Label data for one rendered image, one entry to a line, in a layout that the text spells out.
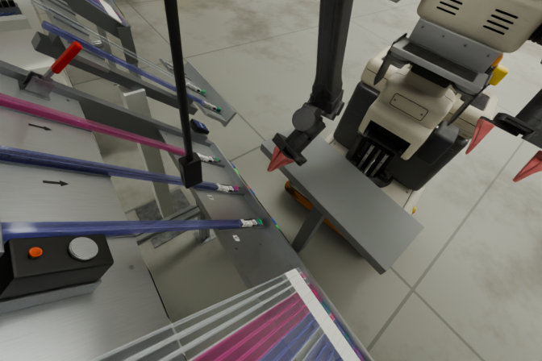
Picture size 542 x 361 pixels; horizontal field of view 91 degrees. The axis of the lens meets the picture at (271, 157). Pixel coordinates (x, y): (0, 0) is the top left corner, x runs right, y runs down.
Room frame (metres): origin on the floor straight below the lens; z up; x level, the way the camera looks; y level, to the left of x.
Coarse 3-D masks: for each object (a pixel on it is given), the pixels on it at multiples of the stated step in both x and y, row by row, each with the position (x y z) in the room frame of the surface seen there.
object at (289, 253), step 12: (216, 144) 0.53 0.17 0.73; (216, 156) 0.49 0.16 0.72; (228, 168) 0.46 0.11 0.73; (240, 180) 0.42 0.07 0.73; (240, 192) 0.39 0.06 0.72; (252, 204) 0.36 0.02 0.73; (264, 216) 0.33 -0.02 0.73; (276, 228) 0.31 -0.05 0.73; (276, 240) 0.28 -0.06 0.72; (288, 252) 0.26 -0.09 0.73; (300, 264) 0.23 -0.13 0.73; (312, 276) 0.21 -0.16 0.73; (324, 300) 0.17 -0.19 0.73; (336, 312) 0.15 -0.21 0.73; (348, 336) 0.11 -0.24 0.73; (360, 348) 0.10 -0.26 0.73; (372, 360) 0.08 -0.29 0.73
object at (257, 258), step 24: (192, 144) 0.47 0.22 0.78; (216, 168) 0.43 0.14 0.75; (192, 192) 0.28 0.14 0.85; (216, 192) 0.33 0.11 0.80; (216, 216) 0.25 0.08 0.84; (240, 216) 0.29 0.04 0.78; (240, 240) 0.22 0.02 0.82; (264, 240) 0.26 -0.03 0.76; (240, 264) 0.16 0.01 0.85; (264, 264) 0.19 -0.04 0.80; (288, 264) 0.23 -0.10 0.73
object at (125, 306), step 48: (0, 144) 0.16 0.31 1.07; (48, 144) 0.20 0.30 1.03; (0, 192) 0.10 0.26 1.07; (48, 192) 0.13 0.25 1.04; (96, 192) 0.16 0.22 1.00; (96, 288) 0.05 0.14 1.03; (144, 288) 0.06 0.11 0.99; (0, 336) -0.01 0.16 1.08; (48, 336) 0.00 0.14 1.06; (96, 336) 0.01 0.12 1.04
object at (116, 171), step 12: (0, 156) 0.14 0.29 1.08; (12, 156) 0.15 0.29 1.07; (24, 156) 0.15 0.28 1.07; (36, 156) 0.16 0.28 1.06; (48, 156) 0.17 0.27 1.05; (60, 156) 0.18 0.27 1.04; (72, 168) 0.18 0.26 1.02; (84, 168) 0.18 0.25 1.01; (96, 168) 0.19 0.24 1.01; (108, 168) 0.21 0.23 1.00; (120, 168) 0.22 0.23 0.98; (132, 168) 0.23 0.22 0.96; (156, 180) 0.25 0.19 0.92; (168, 180) 0.26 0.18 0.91; (180, 180) 0.28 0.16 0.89
